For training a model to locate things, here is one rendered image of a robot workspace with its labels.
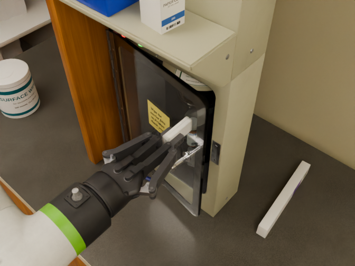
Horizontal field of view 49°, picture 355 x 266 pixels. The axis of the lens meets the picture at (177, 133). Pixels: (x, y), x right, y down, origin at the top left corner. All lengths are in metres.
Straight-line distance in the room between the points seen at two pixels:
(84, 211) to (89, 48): 0.45
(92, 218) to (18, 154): 0.69
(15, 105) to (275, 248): 0.89
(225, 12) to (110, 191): 0.33
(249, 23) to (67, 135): 0.78
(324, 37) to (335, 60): 0.07
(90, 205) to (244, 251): 0.52
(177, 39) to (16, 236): 0.37
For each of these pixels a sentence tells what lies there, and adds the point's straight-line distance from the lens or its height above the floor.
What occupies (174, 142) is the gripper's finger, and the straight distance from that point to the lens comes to 0.71.
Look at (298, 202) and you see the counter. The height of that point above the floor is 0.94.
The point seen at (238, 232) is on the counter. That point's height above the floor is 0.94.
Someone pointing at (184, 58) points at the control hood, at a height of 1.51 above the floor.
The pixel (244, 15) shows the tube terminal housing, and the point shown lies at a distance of 0.63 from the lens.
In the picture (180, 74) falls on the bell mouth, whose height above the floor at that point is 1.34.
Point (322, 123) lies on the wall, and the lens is 1.24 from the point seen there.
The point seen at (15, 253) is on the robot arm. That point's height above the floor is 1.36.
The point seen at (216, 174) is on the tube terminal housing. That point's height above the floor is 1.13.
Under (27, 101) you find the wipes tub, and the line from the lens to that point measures 1.34.
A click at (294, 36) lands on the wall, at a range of 1.13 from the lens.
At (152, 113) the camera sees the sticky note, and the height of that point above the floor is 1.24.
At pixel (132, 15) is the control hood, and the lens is 0.67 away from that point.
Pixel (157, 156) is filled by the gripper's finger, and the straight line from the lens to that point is 0.68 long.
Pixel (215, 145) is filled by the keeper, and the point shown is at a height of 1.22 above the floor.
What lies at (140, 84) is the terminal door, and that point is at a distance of 0.85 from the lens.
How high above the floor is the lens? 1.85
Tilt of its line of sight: 48 degrees down
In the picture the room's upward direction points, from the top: straight up
